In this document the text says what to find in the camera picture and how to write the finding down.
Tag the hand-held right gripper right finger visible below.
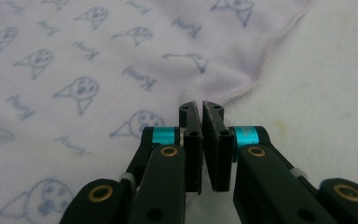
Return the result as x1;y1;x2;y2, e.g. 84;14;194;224
202;101;235;192

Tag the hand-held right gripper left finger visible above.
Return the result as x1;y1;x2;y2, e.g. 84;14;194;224
179;101;203;194

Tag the lilac printed cloth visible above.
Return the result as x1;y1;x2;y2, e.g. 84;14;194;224
0;0;313;224

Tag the white grid mat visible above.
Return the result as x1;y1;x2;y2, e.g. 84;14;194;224
185;0;358;224

